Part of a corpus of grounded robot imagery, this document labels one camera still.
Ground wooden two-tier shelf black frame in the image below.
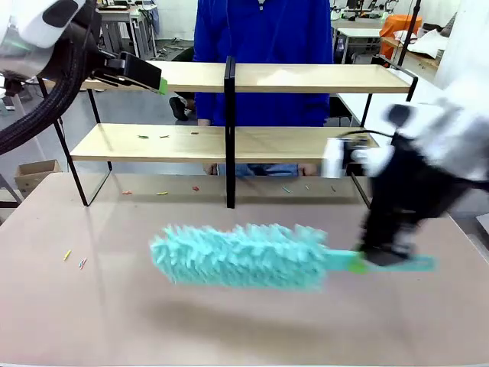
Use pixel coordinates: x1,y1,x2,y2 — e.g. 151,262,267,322
37,55,420,210

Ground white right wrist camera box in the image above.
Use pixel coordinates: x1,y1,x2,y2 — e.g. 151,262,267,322
321,136,349,180

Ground grey background workbench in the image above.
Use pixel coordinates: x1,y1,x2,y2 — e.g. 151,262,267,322
97,2,158,58

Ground person torso blue sweater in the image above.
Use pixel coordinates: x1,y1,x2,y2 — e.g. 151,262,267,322
193,0,335,128

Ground person blue jeans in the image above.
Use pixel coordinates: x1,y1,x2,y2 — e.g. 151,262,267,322
218,163,300,178

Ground person right forearm blue sleeve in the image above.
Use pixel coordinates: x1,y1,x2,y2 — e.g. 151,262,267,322
193,91,215,126

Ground brown cardboard box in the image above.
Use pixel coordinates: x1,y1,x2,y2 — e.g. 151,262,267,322
14,159,63,200

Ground orange cloth cover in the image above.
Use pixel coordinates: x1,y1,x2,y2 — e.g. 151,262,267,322
379,14,424,39

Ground teal fluffy duster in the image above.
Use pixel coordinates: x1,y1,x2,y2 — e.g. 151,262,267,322
148,223,439,294

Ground black stand pole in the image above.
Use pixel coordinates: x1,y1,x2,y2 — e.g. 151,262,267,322
396,0,423,68

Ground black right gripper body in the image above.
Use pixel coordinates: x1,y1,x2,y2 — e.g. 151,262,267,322
358,132,464,265

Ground white crumpled cloth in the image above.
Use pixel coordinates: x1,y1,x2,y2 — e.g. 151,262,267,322
393,26,451,54

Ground thin black camera cable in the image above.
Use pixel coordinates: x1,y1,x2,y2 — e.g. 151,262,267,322
335,128,398,145

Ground white side table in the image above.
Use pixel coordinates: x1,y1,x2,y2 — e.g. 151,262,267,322
335,78,446,129

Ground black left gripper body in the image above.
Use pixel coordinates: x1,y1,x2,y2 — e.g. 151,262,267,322
88,51,162,93

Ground person left forearm blue sleeve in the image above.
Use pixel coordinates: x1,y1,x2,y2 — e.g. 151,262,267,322
311,91,332,127

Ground black office chair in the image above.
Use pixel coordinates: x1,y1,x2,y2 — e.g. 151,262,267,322
169,45,196,122

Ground white background table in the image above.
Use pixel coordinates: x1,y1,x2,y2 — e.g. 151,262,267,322
331,18,383,65

